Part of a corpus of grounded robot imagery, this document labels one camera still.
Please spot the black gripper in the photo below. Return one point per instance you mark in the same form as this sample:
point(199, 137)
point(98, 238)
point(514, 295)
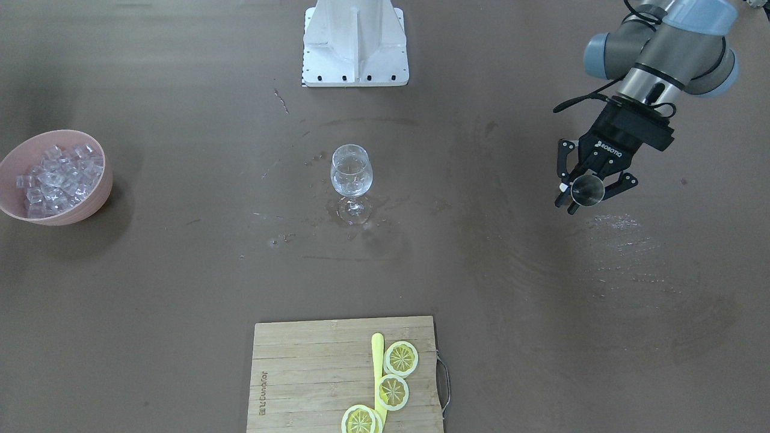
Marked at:
point(615, 139)

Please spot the middle lemon slice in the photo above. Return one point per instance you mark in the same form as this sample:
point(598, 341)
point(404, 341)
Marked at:
point(391, 393)

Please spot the lemon slice near handle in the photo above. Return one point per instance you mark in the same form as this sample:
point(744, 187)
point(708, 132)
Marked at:
point(400, 359)

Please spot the steel jigger cup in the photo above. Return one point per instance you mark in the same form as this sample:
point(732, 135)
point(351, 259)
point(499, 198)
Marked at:
point(587, 190)

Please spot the clear wine glass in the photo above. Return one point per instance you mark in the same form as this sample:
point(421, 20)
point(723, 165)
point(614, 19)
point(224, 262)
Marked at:
point(352, 176)

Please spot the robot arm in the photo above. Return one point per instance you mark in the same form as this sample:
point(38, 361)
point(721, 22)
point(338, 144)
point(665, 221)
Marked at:
point(661, 50)

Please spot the pink bowl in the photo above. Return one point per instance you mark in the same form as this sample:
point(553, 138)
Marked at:
point(28, 152)

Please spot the far lemon slice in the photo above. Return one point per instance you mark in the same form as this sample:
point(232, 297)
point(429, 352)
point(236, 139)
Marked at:
point(360, 418)

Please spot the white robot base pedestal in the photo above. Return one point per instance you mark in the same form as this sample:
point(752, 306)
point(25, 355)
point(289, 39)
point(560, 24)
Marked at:
point(354, 44)

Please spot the bamboo cutting board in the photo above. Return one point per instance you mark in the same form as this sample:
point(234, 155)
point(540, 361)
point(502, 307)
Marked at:
point(305, 374)

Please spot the ice cubes pile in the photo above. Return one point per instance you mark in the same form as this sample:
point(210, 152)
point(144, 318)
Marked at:
point(61, 179)

